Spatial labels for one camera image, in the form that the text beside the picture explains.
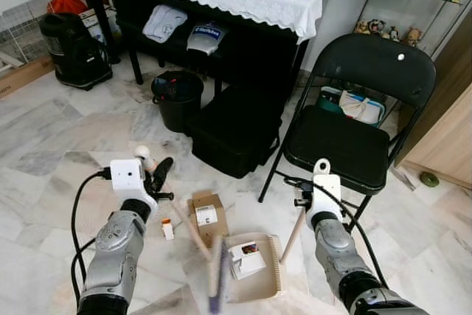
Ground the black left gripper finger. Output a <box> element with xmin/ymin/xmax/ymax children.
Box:
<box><xmin>152</xmin><ymin>156</ymin><xmax>176</xmax><ymax>187</ymax></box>

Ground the white printed paper box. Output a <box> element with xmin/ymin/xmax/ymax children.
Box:
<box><xmin>229</xmin><ymin>242</ymin><xmax>268</xmax><ymax>280</ymax></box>

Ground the wooden broom with purple bristles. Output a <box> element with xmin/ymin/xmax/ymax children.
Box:
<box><xmin>135</xmin><ymin>145</ymin><xmax>231</xmax><ymax>314</ymax></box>

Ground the beige dustpan with long handle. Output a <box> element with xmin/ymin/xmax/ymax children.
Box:
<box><xmin>221</xmin><ymin>159</ymin><xmax>333</xmax><ymax>304</ymax></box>

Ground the small white orange packet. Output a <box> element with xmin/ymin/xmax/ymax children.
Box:
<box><xmin>162</xmin><ymin>218</ymin><xmax>175</xmax><ymax>241</ymax></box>

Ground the brown cardboard box with label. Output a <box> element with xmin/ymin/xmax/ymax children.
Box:
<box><xmin>188</xmin><ymin>190</ymin><xmax>229</xmax><ymax>247</ymax></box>

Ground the black folding chair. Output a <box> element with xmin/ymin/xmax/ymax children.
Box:
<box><xmin>258</xmin><ymin>32</ymin><xmax>437</xmax><ymax>229</ymax></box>

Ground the black round waste bin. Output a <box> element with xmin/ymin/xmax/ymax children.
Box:
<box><xmin>151</xmin><ymin>70</ymin><xmax>204</xmax><ymax>134</ymax></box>

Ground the black piano bench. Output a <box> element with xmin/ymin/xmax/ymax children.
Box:
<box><xmin>184</xmin><ymin>85</ymin><xmax>290</xmax><ymax>180</ymax></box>

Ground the teal container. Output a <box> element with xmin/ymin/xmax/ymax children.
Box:
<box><xmin>319</xmin><ymin>86</ymin><xmax>344</xmax><ymax>115</ymax></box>

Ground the white cloth bag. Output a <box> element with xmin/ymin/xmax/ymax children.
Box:
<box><xmin>339</xmin><ymin>91</ymin><xmax>386</xmax><ymax>126</ymax></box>

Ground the green door stopper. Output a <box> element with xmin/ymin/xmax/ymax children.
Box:
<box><xmin>420</xmin><ymin>172</ymin><xmax>440</xmax><ymax>188</ymax></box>

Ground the blue and white bag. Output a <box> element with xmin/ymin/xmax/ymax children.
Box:
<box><xmin>186</xmin><ymin>21</ymin><xmax>228</xmax><ymax>56</ymax></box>

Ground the folded white shirt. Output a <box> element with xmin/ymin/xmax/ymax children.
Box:
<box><xmin>142</xmin><ymin>4</ymin><xmax>189</xmax><ymax>44</ymax></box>

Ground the black piano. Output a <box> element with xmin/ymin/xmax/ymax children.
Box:
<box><xmin>74</xmin><ymin>0</ymin><xmax>310</xmax><ymax>120</ymax></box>

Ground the black round appliance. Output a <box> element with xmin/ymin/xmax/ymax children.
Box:
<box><xmin>39</xmin><ymin>13</ymin><xmax>114</xmax><ymax>91</ymax></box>

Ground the light wooden cabinet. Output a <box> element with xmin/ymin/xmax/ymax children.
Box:
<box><xmin>397</xmin><ymin>5</ymin><xmax>472</xmax><ymax>190</ymax></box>

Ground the brown bear figurine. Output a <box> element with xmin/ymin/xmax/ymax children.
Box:
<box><xmin>404</xmin><ymin>27</ymin><xmax>423</xmax><ymax>47</ymax></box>

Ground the red plastic bag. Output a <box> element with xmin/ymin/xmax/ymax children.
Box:
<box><xmin>47</xmin><ymin>0</ymin><xmax>89</xmax><ymax>15</ymax></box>

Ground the glass display cabinet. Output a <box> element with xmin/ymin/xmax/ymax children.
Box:
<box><xmin>353</xmin><ymin>0</ymin><xmax>472</xmax><ymax>58</ymax></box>

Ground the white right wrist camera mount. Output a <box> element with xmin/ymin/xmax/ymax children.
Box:
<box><xmin>310</xmin><ymin>173</ymin><xmax>344</xmax><ymax>216</ymax></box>

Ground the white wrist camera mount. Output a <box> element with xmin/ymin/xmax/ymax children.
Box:
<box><xmin>310</xmin><ymin>173</ymin><xmax>344</xmax><ymax>216</ymax></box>
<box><xmin>110</xmin><ymin>159</ymin><xmax>159</xmax><ymax>211</ymax></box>

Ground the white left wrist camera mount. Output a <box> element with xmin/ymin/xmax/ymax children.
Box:
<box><xmin>110</xmin><ymin>159</ymin><xmax>159</xmax><ymax>211</ymax></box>

